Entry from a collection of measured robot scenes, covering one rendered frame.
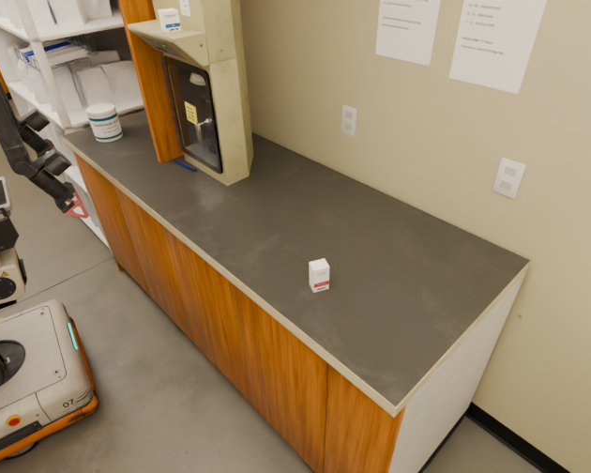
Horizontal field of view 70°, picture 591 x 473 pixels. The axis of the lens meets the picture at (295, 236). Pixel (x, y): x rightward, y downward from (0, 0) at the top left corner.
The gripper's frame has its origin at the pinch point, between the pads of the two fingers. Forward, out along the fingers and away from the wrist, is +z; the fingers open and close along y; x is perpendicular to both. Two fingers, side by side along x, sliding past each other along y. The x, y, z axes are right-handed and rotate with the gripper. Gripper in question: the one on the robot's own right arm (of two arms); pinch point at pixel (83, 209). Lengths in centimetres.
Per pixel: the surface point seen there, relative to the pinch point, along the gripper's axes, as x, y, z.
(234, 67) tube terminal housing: -73, -6, -6
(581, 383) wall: -84, -129, 93
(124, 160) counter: -19.4, 41.1, 16.2
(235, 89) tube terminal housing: -69, -6, 0
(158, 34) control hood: -59, 1, -28
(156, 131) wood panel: -38.2, 28.0, 9.5
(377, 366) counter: -37, -104, 25
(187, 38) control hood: -64, -8, -24
